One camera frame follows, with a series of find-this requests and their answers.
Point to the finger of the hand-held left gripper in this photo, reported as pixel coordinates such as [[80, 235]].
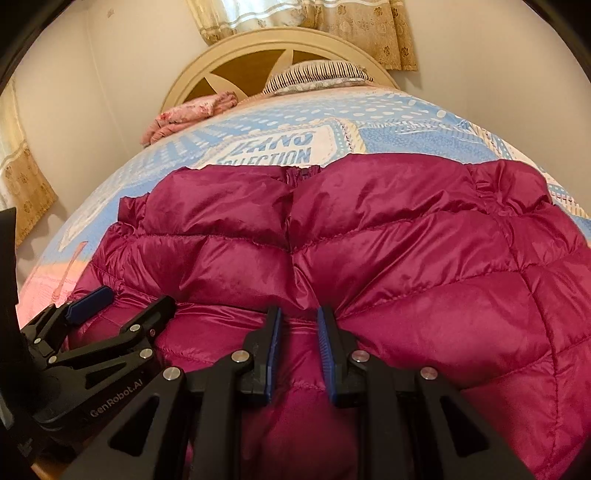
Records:
[[90, 302], [138, 330]]

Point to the folded pink floral blanket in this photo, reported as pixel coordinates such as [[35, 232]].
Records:
[[184, 115]]

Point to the striped pillow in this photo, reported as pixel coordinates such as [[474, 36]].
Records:
[[318, 76]]

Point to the cream wooden headboard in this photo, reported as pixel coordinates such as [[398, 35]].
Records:
[[194, 74]]

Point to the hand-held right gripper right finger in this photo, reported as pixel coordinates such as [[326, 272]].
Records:
[[325, 350]]

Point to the beige floral side curtain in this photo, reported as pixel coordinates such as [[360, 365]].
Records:
[[27, 175]]

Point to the pink and blue printed bed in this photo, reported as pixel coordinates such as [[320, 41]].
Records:
[[392, 134]]

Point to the magenta quilted puffer jacket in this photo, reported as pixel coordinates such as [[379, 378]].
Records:
[[415, 277]]

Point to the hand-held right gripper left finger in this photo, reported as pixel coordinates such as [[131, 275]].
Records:
[[275, 341]]

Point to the beige floral window curtain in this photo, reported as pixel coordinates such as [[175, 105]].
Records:
[[364, 32], [249, 18]]

